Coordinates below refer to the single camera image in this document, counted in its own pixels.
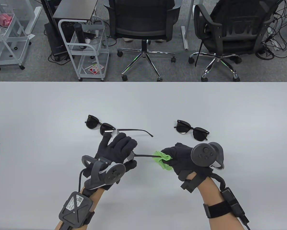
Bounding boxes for person's right forearm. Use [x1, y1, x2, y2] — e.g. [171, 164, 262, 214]
[197, 177, 248, 230]

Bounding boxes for black thin-armed sunglasses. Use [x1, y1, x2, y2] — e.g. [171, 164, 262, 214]
[117, 129, 164, 161]

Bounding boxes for person's right hand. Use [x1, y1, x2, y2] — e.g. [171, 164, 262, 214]
[160, 143, 214, 192]

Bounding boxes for black bottle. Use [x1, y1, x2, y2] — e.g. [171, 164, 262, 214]
[73, 23, 87, 50]

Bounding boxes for black office chair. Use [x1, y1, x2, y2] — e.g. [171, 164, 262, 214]
[188, 0, 281, 82]
[103, 0, 182, 82]

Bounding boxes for red white packet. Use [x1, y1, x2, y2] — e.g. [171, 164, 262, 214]
[87, 64, 105, 75]

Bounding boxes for black computer tower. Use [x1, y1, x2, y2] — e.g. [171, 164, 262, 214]
[44, 22, 70, 61]

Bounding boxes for pink cloth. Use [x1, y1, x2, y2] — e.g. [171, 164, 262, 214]
[0, 11, 14, 26]

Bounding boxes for black wrist sensor box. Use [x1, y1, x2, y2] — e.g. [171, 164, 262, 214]
[220, 188, 250, 224]

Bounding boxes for green cleaning cloth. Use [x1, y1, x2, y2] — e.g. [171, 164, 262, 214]
[153, 150, 174, 171]

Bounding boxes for white power strip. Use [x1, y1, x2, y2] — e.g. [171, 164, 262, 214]
[266, 27, 281, 51]

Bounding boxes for tangle of black cables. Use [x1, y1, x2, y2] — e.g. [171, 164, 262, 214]
[255, 0, 287, 60]

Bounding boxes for black sensor box white label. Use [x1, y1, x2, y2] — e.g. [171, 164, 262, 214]
[59, 191, 94, 230]

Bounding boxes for dark side table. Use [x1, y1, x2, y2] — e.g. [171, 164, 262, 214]
[41, 0, 99, 24]

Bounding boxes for white desk leg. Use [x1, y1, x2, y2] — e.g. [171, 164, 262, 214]
[26, 7, 42, 35]
[181, 0, 196, 50]

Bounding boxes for white mesh utility cart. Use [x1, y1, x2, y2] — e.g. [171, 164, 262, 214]
[0, 0, 32, 71]

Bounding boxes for person's left hand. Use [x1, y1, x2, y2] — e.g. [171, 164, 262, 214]
[95, 132, 138, 172]

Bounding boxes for white rounded-handle cart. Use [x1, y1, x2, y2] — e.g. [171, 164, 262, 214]
[58, 17, 111, 82]

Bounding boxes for black wrist strap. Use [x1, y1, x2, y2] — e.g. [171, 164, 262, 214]
[82, 211, 95, 225]
[203, 201, 231, 219]

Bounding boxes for black thick-framed sunglasses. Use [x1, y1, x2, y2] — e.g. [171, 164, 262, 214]
[174, 120, 210, 142]

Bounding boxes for grey VR controller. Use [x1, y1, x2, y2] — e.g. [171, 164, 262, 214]
[81, 155, 126, 190]
[191, 142, 224, 171]

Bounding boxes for person's left forearm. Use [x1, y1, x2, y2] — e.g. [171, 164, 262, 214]
[54, 187, 105, 230]

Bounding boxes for black sunglasses gold metal bridge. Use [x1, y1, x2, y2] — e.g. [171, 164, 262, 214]
[85, 115, 117, 138]

